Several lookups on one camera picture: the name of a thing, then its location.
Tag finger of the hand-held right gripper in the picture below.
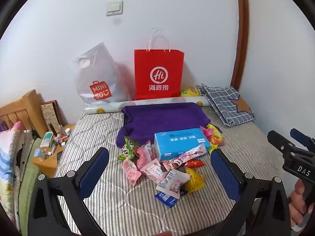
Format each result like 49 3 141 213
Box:
290 128 315 151
267 130 296 156

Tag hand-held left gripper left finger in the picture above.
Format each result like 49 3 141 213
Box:
26 147 110 236

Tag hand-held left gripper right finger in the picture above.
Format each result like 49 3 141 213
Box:
210 149 292 236

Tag small red packet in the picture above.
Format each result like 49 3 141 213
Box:
184 160 205 168

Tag pink and yellow candy bag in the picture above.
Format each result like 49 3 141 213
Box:
200 124 225 154

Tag green snack packet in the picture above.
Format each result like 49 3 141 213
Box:
117 136 140 161

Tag long pink bear packet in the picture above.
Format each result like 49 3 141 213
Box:
161 144 207 171

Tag white packet with blue print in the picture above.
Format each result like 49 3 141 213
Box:
156 170 192 199

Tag dark blue snack packet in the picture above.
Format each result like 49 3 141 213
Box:
155 191 178 208

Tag person's right hand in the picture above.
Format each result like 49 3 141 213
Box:
289 179 308 230

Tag yellow snack packet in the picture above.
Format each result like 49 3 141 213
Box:
183 167 205 193

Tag light pink snack packet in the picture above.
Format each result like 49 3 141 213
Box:
122 157 142 187

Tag grey striped bed quilt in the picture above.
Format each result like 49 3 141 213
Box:
53 107 291 236

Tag wooden nightstand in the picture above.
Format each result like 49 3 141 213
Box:
33 124 75 177

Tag blue tissue pack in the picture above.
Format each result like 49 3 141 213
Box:
154 128 211 162

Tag green and white tube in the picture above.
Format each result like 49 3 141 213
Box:
41 131 55 148

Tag pink packet with chocolate picture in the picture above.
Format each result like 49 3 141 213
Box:
141 159 168 184

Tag patterned wrapping paper roll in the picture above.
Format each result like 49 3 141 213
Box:
84 96 209 115

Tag grey checked folded cloth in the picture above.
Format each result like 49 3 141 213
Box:
196 84 257 127

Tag green blanket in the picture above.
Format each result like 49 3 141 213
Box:
18 138 45 231

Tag patterned book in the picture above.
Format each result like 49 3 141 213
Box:
41 100 62 131

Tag purple towel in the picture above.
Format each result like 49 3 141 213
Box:
116 102 211 148

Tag floral pillow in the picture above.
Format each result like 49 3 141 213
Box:
0 122 25 231

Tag yellow packet with green label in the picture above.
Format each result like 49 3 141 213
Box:
180 86 201 97

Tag wooden headboard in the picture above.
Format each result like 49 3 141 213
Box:
0 90 48 138

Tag white plastic shopping bag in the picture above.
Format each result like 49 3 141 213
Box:
68 42 136 104

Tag red paper bag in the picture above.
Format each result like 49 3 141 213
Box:
134 29 184 100

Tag brown wooden door frame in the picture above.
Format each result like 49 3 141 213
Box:
230 0 249 91

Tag white light switch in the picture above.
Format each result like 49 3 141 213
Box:
106 1 123 17

